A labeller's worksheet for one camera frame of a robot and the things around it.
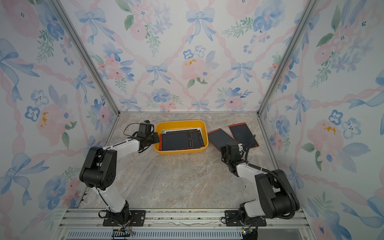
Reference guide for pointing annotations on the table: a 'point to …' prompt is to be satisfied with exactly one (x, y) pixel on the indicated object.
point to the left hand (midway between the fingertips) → (157, 135)
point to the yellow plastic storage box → (180, 124)
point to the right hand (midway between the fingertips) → (219, 138)
